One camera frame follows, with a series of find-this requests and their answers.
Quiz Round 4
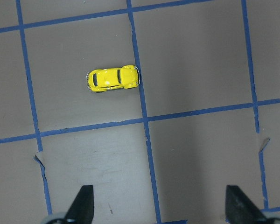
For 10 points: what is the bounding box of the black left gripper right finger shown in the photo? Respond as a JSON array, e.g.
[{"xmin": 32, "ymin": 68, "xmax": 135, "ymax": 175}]
[{"xmin": 225, "ymin": 185, "xmax": 267, "ymax": 224}]

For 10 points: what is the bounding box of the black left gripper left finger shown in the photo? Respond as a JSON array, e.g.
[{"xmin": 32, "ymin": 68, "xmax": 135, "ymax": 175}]
[{"xmin": 64, "ymin": 185, "xmax": 94, "ymax": 224}]

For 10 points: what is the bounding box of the yellow toy beetle car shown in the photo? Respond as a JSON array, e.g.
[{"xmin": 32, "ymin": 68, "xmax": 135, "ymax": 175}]
[{"xmin": 86, "ymin": 65, "xmax": 141, "ymax": 93}]

